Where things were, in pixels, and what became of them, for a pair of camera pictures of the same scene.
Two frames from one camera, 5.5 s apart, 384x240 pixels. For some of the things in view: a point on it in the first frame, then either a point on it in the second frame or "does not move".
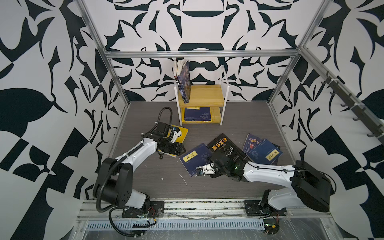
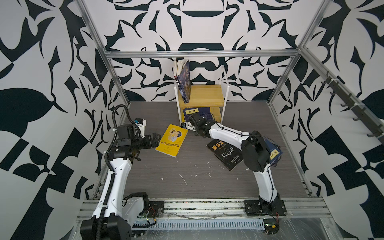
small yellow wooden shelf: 207,105 does not move
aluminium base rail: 215,209 does not move
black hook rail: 377,129 does not move
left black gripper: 177,150 → 148,144
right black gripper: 215,175 → 205,119
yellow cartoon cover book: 180,139 does not move
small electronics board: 271,226 does not move
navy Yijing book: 199,156 → 204,112
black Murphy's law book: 223,148 does not move
